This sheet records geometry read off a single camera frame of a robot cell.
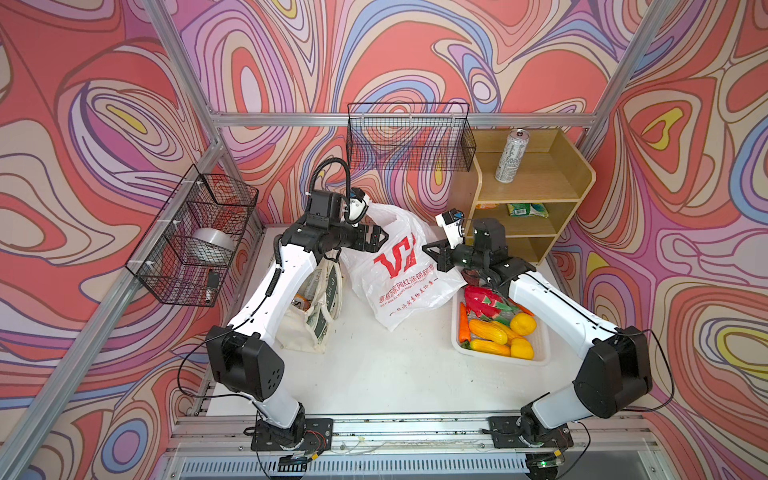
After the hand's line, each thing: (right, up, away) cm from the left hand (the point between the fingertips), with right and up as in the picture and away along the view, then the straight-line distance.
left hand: (376, 231), depth 78 cm
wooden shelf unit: (+47, +16, +10) cm, 51 cm away
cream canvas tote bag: (-17, -26, -3) cm, 31 cm away
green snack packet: (+50, +9, +20) cm, 54 cm away
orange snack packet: (+37, +10, +23) cm, 45 cm away
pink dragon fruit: (+32, -20, +8) cm, 39 cm away
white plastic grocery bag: (+6, -13, +4) cm, 15 cm away
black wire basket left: (-48, -5, -5) cm, 48 cm away
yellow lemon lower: (+40, -32, +2) cm, 51 cm away
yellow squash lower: (+32, -33, +6) cm, 46 cm away
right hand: (+14, -6, +2) cm, 15 cm away
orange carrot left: (+27, -28, +12) cm, 40 cm away
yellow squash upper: (+32, -28, +7) cm, 43 cm away
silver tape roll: (-39, -4, -8) cm, 40 cm away
